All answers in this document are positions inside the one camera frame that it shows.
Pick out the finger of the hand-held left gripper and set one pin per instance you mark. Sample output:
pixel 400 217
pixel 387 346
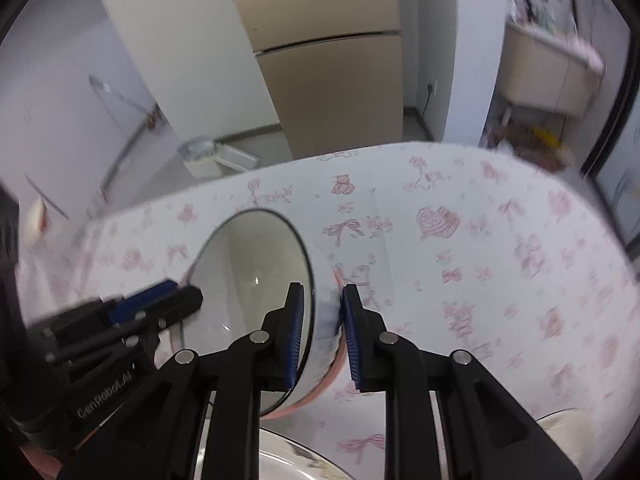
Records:
pixel 182 302
pixel 140 300

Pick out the white plastic tub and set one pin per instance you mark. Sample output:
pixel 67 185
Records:
pixel 200 152

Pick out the wall socket with plug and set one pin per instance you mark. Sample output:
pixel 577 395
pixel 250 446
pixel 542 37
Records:
pixel 432 87

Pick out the beige vanity cabinet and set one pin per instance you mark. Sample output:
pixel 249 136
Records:
pixel 540 75

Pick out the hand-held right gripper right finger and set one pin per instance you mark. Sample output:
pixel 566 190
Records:
pixel 350 340

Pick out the pile of bags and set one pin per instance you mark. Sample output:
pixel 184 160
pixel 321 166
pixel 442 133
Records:
pixel 525 147

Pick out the thin broom stick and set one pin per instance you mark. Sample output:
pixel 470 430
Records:
pixel 47 199

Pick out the pink towel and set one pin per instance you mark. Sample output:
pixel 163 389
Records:
pixel 592 57

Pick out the white plate cartoon print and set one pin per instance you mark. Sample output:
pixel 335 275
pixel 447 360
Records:
pixel 300 472
pixel 565 422
pixel 280 442

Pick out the pink floral tablecloth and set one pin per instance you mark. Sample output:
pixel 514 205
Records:
pixel 450 285

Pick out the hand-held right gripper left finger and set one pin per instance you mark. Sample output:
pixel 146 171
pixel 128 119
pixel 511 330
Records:
pixel 295 340

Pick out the beige refrigerator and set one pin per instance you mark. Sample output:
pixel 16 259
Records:
pixel 325 85

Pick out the dark door frame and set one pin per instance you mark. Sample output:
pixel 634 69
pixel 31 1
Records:
pixel 607 130

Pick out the white bowl dark rim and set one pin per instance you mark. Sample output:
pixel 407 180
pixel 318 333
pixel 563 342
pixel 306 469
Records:
pixel 250 280

